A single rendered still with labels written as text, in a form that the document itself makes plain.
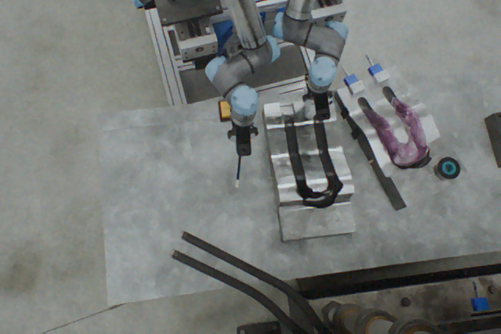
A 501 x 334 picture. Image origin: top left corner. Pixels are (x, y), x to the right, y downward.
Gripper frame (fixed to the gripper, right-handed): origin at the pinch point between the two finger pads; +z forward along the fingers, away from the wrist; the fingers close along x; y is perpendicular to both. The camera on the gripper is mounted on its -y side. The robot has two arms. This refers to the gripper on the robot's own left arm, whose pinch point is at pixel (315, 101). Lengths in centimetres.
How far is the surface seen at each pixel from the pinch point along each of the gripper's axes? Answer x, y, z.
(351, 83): -15.4, 6.9, 10.4
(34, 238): 147, -36, 70
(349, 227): -4.9, -46.0, 2.0
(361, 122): -16.0, -8.9, 7.5
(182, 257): 54, -48, -4
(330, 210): 0.6, -39.5, 2.2
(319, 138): 0.3, -13.2, 4.1
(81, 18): 119, 88, 92
